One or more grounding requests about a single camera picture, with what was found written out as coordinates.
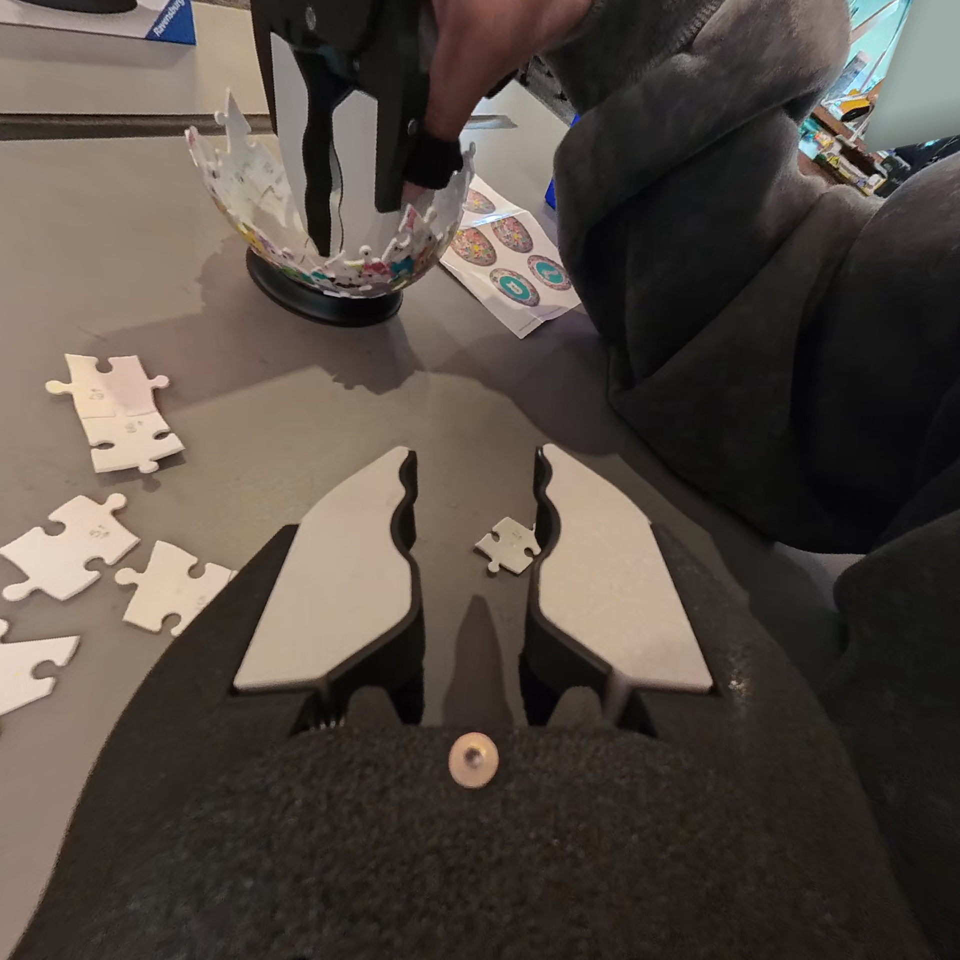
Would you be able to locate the person's dark clothing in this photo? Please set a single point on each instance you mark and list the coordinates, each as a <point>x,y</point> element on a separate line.
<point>750,375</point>

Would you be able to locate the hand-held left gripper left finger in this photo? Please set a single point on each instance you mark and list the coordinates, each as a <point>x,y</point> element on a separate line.
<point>330,600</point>

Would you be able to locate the printed instruction sheet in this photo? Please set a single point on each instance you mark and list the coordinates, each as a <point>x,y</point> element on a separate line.
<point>518,255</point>

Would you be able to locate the brown desk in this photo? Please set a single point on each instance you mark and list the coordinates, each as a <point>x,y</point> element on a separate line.
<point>855,143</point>

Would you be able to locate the person's right hand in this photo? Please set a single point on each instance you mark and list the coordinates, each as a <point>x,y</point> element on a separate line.
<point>488,45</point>

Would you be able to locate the colourful puzzle ball box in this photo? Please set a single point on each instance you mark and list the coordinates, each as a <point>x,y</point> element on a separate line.
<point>105,15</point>

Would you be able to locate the partly built white puzzle ball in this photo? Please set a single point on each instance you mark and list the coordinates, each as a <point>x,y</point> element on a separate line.
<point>240,195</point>

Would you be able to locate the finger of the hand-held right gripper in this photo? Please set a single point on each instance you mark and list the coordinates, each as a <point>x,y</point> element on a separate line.
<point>293,143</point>
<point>372,165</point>

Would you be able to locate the white puzzle piece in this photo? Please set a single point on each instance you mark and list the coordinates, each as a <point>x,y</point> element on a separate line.
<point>68,548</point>
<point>510,546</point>
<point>173,588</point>
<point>30,672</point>

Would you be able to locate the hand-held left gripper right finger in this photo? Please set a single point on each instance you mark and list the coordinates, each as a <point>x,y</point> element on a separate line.
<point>623,600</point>

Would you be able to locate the person's right forearm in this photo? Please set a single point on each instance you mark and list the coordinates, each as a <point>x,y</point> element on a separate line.
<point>645,45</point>

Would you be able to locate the loose white puzzle pieces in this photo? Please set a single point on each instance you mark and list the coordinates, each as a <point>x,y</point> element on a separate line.
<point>120,413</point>

